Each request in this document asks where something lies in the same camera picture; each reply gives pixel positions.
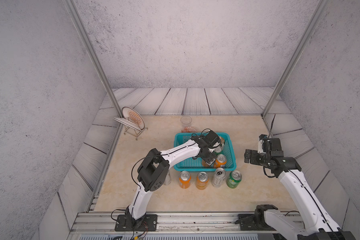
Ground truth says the orange soda can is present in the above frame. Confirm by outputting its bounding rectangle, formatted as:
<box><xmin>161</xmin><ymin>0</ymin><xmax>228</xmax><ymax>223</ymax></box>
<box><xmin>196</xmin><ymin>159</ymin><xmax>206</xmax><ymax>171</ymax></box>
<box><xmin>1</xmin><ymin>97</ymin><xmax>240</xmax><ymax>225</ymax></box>
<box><xmin>179</xmin><ymin>171</ymin><xmax>191</xmax><ymax>189</ymax></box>
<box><xmin>196</xmin><ymin>172</ymin><xmax>209</xmax><ymax>190</ymax></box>
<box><xmin>214</xmin><ymin>154</ymin><xmax>227</xmax><ymax>169</ymax></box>
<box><xmin>202</xmin><ymin>160</ymin><xmax>211</xmax><ymax>168</ymax></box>

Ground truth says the green soda can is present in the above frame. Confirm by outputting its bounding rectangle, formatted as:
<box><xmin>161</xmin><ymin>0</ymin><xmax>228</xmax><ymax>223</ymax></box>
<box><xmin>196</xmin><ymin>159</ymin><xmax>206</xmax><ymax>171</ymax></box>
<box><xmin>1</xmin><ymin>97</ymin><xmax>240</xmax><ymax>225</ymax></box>
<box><xmin>214</xmin><ymin>146</ymin><xmax>223</xmax><ymax>155</ymax></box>
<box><xmin>227</xmin><ymin>170</ymin><xmax>242</xmax><ymax>189</ymax></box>

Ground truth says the teal plastic basket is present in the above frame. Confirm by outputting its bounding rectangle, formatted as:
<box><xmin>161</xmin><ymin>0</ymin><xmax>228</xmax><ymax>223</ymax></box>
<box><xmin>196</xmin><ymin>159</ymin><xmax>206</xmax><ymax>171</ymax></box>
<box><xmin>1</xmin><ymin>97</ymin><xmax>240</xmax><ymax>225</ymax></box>
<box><xmin>174</xmin><ymin>133</ymin><xmax>237</xmax><ymax>172</ymax></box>

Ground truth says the white monster energy can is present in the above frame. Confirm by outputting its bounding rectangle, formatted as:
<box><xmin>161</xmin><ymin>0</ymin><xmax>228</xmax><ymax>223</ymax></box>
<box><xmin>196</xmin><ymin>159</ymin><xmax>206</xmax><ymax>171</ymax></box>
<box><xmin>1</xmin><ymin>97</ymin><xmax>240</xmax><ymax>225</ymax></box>
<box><xmin>212</xmin><ymin>168</ymin><xmax>226</xmax><ymax>188</ymax></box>

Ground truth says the brown gold drink can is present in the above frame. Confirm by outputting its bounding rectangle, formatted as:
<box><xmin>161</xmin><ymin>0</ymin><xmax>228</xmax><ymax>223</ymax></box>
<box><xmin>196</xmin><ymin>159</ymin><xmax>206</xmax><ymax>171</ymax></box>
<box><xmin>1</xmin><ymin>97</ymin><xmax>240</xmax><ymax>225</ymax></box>
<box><xmin>219</xmin><ymin>136</ymin><xmax>225</xmax><ymax>149</ymax></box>

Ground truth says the silver drink can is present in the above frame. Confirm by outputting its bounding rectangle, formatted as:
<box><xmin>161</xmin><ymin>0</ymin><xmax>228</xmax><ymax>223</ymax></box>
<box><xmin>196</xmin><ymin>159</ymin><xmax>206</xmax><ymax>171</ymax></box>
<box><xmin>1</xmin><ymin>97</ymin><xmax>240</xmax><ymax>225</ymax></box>
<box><xmin>164</xmin><ymin>171</ymin><xmax>172</xmax><ymax>186</ymax></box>

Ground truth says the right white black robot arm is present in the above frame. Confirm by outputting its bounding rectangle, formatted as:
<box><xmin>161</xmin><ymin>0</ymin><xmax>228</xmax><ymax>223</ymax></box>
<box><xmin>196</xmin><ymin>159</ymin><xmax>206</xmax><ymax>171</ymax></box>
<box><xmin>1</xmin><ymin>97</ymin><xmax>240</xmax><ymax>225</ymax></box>
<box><xmin>245</xmin><ymin>135</ymin><xmax>355</xmax><ymax>240</ymax></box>

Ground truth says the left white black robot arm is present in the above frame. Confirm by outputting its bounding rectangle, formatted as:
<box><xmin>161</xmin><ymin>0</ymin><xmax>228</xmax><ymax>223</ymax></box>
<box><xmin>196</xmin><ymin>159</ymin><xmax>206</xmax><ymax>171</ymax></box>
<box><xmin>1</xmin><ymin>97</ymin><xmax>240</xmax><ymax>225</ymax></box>
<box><xmin>125</xmin><ymin>130</ymin><xmax>221</xmax><ymax>225</ymax></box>

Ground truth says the red patterned bowl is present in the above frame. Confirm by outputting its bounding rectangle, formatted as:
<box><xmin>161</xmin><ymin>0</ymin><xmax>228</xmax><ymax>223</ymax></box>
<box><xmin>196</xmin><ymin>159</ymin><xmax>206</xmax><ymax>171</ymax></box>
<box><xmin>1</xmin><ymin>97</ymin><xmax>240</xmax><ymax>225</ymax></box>
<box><xmin>181</xmin><ymin>126</ymin><xmax>198</xmax><ymax>133</ymax></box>

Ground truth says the clear plastic cup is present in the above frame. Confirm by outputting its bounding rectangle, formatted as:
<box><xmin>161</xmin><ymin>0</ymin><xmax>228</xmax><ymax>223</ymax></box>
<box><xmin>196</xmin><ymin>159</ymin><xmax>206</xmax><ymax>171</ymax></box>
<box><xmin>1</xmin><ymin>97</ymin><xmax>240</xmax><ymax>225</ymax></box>
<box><xmin>181</xmin><ymin>116</ymin><xmax>192</xmax><ymax>128</ymax></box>

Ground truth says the patterned upright plate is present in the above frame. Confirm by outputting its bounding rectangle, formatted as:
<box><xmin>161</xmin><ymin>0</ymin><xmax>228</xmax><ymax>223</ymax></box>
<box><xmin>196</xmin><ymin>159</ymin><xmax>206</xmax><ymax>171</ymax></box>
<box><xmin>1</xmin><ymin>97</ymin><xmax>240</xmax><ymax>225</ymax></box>
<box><xmin>122</xmin><ymin>107</ymin><xmax>145</xmax><ymax>130</ymax></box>

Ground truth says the white flat plate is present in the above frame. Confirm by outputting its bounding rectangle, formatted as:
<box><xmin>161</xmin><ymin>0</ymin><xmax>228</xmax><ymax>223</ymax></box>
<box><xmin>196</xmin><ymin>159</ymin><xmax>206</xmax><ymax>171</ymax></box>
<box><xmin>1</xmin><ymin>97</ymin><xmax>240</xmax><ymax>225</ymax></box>
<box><xmin>113</xmin><ymin>118</ymin><xmax>141</xmax><ymax>131</ymax></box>

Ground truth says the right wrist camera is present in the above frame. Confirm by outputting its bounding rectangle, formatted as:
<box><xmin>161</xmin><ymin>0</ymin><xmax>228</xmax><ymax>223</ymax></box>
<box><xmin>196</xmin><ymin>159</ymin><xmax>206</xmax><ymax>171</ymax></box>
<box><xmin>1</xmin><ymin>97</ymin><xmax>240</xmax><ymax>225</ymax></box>
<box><xmin>258</xmin><ymin>134</ymin><xmax>268</xmax><ymax>154</ymax></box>

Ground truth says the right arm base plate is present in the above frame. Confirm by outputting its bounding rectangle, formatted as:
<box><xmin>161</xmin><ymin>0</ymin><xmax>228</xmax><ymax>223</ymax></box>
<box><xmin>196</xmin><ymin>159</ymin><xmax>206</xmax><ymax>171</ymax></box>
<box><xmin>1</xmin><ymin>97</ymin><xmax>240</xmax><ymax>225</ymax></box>
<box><xmin>234</xmin><ymin>214</ymin><xmax>275</xmax><ymax>231</ymax></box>

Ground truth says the wire plate rack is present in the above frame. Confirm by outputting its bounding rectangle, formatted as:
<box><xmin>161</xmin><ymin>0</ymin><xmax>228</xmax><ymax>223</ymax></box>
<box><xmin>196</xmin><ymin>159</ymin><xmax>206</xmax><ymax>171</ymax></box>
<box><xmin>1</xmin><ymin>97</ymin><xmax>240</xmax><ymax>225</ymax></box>
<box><xmin>124</xmin><ymin>126</ymin><xmax>148</xmax><ymax>141</ymax></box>

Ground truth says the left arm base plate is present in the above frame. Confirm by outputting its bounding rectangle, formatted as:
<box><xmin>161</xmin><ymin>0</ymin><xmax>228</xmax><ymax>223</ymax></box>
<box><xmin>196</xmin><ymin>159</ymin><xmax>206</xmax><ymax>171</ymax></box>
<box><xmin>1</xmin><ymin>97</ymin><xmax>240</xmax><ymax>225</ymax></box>
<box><xmin>115</xmin><ymin>214</ymin><xmax>158</xmax><ymax>232</ymax></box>

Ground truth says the aluminium mounting rail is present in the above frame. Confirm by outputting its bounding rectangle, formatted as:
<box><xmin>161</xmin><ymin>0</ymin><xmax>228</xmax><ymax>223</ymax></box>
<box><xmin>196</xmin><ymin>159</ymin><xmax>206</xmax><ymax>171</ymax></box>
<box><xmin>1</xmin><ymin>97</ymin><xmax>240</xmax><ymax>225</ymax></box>
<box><xmin>68</xmin><ymin>212</ymin><xmax>280</xmax><ymax>240</ymax></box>

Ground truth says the right aluminium frame post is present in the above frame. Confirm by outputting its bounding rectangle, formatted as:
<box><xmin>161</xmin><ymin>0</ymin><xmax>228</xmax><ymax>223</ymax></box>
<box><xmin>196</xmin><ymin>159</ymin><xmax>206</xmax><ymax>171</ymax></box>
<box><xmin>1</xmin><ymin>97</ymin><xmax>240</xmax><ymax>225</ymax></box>
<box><xmin>261</xmin><ymin>0</ymin><xmax>330</xmax><ymax>119</ymax></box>

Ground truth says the aluminium frame post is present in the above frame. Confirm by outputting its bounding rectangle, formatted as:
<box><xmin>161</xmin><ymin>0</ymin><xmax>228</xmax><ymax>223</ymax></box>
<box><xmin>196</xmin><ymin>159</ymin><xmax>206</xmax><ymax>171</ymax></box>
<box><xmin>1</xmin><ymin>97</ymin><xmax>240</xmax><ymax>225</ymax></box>
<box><xmin>261</xmin><ymin>0</ymin><xmax>330</xmax><ymax>119</ymax></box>
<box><xmin>63</xmin><ymin>0</ymin><xmax>123</xmax><ymax>117</ymax></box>

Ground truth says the left aluminium frame post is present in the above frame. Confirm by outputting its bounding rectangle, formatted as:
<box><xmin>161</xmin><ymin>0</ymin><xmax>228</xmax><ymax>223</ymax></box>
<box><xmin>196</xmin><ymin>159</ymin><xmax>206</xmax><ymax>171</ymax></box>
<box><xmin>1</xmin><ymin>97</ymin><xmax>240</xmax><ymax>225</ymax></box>
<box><xmin>63</xmin><ymin>0</ymin><xmax>123</xmax><ymax>117</ymax></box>

